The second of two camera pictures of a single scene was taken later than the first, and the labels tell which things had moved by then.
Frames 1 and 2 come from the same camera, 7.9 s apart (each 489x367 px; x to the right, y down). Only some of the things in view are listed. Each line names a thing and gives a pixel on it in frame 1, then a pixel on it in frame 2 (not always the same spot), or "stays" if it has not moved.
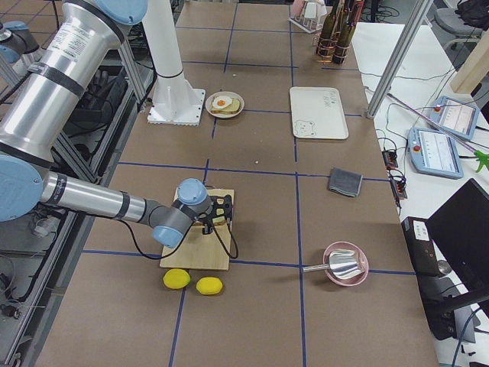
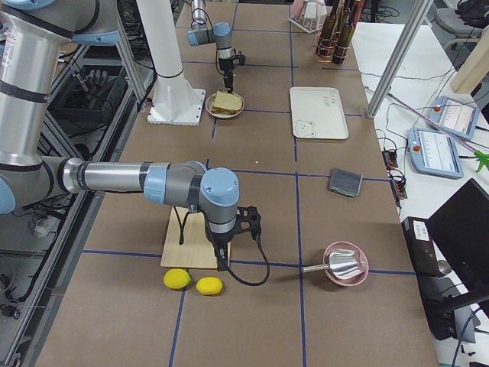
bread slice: [219, 222] -> [226, 100]
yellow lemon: [176, 278] stays
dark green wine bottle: [344, 34] stays
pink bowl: [362, 258] stays
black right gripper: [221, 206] -> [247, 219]
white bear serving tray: [318, 112] stays
